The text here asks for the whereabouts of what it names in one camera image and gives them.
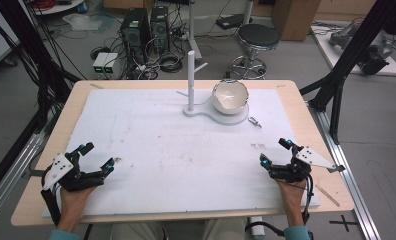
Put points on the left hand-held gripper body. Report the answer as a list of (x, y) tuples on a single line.
[(69, 180)]

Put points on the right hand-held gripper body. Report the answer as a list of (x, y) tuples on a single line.
[(294, 171)]

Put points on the person's left hand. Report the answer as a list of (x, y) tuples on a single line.
[(72, 203)]

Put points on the person's right hand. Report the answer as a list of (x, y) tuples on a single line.
[(293, 198)]

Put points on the wooden table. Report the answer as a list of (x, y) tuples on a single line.
[(59, 130)]

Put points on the small metal clip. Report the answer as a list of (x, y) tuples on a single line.
[(254, 121)]

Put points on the thin wooden stick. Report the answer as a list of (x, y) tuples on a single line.
[(327, 196)]

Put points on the white foam board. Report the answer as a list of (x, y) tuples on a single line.
[(169, 160)]

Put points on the white cylinder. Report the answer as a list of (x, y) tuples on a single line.
[(257, 226)]

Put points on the white eggshell-shaped bowl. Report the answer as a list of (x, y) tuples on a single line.
[(229, 100)]

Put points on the white power supply box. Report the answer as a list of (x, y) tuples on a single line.
[(99, 63), (112, 63)]

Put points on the person's legs beige pants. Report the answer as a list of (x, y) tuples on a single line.
[(172, 230)]

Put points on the white floor platform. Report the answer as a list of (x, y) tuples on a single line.
[(339, 58)]

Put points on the white tree-shaped stand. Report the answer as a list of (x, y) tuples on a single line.
[(191, 83)]

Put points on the black round stool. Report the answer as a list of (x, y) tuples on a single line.
[(257, 35)]

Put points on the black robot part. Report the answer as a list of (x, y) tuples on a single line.
[(374, 60)]

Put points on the grey robot part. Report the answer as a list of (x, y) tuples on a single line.
[(344, 35)]

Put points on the cardboard box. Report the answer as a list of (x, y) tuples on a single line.
[(294, 18)]

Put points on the black computer tower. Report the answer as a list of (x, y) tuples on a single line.
[(134, 31), (160, 28)]

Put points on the clear plastic sheet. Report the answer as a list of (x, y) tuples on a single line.
[(82, 21)]

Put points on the black flat device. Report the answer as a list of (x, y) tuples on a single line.
[(231, 21)]

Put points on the white round table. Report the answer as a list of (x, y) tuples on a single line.
[(57, 6)]

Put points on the white desk leg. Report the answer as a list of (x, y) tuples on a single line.
[(191, 30)]

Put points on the aluminium rail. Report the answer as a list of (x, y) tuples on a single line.
[(12, 176), (346, 166)]

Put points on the black metal frame stand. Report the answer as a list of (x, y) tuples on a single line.
[(352, 50)]

